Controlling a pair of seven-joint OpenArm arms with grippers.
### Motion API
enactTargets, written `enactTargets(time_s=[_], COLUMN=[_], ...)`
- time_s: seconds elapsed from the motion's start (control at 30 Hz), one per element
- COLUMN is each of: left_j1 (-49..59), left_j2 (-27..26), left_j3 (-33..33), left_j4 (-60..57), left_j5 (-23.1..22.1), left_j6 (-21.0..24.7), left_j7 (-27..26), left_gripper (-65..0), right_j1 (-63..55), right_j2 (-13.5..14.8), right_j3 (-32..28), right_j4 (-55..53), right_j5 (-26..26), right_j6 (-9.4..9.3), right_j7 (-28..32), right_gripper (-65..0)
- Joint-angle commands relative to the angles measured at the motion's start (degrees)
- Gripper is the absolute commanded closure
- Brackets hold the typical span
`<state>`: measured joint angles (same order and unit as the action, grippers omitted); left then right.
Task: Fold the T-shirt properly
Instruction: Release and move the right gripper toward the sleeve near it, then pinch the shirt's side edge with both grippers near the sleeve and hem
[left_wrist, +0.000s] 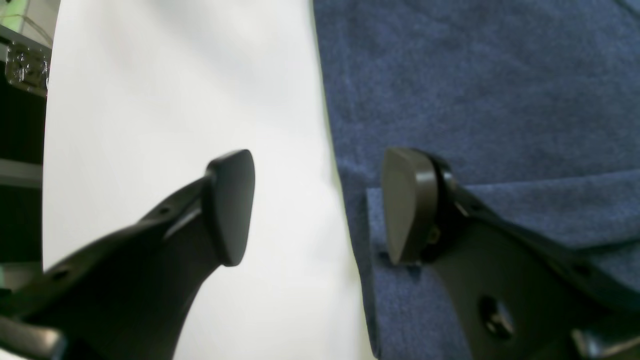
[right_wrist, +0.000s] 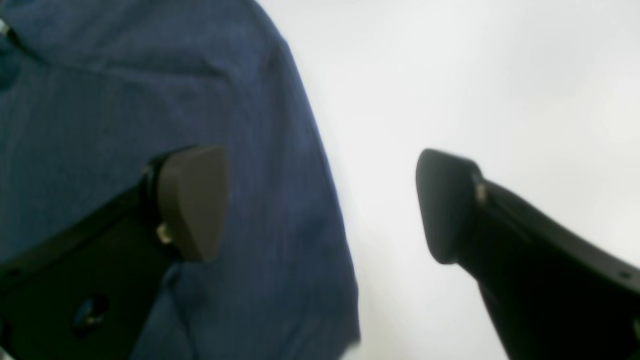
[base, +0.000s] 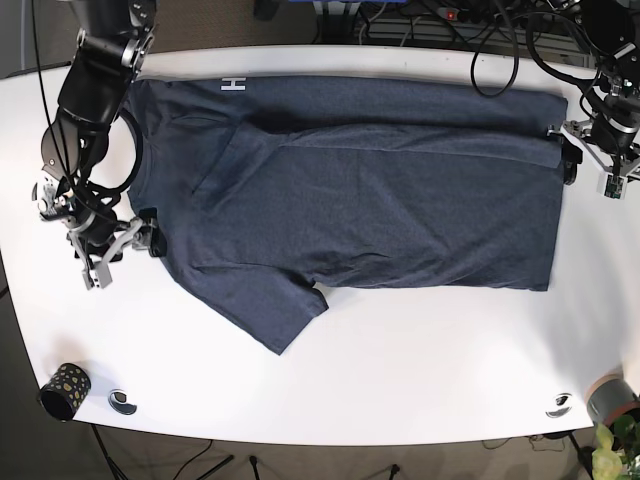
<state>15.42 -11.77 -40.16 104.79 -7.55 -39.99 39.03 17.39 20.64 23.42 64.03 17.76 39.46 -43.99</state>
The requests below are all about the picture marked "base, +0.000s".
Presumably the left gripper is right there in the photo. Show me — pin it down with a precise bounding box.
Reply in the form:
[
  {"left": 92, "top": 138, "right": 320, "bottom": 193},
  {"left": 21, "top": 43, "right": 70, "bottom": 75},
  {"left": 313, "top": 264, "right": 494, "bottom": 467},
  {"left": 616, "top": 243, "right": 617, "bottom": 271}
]
[{"left": 546, "top": 120, "right": 639, "bottom": 199}]

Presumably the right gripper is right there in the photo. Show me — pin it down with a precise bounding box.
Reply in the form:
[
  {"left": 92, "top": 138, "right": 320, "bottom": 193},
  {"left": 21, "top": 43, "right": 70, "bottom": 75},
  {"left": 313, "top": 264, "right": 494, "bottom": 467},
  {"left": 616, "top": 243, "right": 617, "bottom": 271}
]
[{"left": 67, "top": 214, "right": 163, "bottom": 290}]

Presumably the navy blue T-shirt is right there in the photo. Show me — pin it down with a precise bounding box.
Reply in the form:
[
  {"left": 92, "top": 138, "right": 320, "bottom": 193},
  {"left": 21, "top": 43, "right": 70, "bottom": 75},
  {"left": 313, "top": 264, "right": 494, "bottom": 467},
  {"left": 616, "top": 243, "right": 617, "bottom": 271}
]
[{"left": 124, "top": 76, "right": 567, "bottom": 354}]

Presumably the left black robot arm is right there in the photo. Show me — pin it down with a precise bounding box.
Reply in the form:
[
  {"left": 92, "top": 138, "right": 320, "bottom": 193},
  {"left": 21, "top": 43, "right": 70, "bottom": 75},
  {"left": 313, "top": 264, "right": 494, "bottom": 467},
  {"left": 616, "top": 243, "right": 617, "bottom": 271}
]
[{"left": 470, "top": 1, "right": 639, "bottom": 200}]

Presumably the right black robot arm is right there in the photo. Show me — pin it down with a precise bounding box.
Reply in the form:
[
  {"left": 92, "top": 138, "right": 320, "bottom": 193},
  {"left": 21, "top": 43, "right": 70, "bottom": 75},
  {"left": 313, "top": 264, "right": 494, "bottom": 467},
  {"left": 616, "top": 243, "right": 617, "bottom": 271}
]
[{"left": 31, "top": 1, "right": 167, "bottom": 289}]

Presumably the black gold-dotted cup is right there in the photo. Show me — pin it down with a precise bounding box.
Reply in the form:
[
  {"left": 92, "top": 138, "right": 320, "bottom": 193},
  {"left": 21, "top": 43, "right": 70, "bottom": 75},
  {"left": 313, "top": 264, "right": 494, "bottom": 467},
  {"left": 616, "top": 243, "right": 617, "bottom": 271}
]
[{"left": 37, "top": 363, "right": 92, "bottom": 422}]

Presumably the grey plant pot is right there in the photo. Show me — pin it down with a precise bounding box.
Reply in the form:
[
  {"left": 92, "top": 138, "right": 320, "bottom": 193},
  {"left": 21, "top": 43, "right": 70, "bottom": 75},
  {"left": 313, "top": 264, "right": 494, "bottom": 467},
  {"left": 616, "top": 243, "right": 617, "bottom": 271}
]
[{"left": 585, "top": 375, "right": 639, "bottom": 427}]

